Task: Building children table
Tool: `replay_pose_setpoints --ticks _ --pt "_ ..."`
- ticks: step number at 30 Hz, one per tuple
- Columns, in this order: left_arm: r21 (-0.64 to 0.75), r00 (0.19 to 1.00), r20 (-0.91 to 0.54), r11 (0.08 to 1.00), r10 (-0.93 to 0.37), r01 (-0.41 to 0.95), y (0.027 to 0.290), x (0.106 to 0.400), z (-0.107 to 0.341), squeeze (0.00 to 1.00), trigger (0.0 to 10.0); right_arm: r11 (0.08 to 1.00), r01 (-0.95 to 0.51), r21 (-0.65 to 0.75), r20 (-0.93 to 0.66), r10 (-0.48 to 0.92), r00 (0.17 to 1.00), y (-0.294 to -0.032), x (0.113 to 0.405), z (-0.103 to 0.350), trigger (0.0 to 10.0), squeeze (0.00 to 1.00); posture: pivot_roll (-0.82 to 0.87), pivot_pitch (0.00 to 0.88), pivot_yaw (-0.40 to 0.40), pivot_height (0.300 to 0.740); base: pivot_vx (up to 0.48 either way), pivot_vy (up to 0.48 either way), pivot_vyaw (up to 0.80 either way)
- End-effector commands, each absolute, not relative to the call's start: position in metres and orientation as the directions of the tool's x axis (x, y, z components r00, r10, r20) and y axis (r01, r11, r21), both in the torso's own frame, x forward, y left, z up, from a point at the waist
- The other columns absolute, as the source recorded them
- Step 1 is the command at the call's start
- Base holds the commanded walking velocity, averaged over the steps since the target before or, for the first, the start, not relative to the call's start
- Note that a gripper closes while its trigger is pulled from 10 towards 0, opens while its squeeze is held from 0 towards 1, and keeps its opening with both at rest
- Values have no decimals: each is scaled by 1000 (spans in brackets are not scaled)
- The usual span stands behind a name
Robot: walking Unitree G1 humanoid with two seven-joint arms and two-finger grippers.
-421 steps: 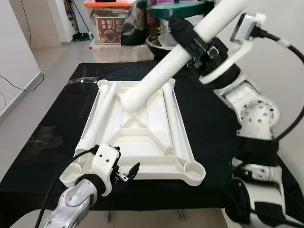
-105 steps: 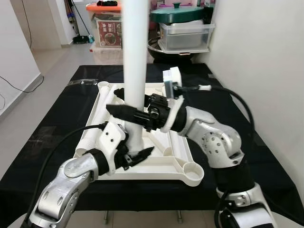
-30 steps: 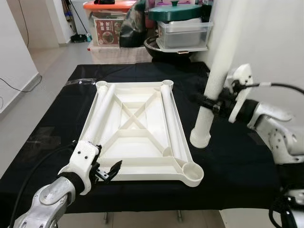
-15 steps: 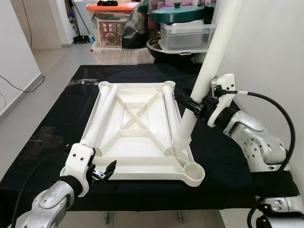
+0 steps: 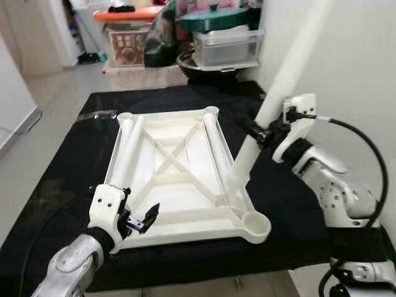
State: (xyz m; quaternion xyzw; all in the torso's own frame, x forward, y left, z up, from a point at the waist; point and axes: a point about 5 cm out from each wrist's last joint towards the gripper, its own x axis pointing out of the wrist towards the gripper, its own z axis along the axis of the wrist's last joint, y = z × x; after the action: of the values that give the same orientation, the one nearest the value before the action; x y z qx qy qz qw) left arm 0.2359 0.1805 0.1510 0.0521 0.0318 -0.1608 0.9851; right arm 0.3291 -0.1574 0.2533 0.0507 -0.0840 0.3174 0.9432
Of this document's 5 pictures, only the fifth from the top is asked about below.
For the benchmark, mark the green mop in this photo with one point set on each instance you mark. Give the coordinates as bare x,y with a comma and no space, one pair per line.
93,59

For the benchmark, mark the black bag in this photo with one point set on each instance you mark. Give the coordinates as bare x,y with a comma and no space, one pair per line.
162,37

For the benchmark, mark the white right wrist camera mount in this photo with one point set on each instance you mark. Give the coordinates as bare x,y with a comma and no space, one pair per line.
303,127

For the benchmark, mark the beige low platform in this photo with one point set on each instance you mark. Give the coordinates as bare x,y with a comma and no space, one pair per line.
142,77

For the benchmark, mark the white plastic children table top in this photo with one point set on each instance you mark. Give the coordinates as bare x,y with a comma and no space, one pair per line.
185,207

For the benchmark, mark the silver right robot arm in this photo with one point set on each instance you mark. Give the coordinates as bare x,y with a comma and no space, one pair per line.
334,185

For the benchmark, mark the orange lidded storage box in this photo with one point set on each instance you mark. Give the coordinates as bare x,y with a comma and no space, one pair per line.
127,13

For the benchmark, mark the clear tape strip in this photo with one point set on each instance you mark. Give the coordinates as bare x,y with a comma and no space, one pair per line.
96,115

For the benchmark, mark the green round pot lid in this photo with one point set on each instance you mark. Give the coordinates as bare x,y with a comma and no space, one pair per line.
213,20

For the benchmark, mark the clear plastic container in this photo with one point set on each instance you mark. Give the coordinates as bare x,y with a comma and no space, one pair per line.
226,49

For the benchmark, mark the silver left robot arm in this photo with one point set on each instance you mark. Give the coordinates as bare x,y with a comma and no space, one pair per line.
68,266

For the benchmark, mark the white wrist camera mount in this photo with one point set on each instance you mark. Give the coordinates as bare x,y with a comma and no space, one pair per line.
105,210
303,127

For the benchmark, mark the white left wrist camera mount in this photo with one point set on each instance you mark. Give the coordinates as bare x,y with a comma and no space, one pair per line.
105,210

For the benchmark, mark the black tablecloth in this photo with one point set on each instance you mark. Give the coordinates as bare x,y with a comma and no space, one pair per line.
49,185

